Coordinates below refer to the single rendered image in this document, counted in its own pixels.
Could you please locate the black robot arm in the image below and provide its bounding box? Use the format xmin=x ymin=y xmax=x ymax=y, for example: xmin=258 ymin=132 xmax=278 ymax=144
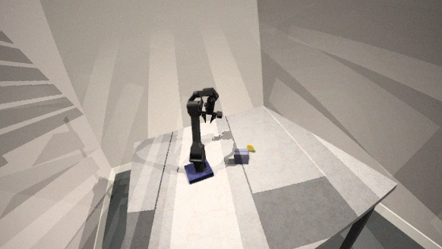
xmin=186 ymin=88 xmax=219 ymax=174

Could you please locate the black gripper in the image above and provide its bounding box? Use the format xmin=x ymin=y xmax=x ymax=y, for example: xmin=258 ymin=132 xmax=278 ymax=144
xmin=200 ymin=106 xmax=223 ymax=123

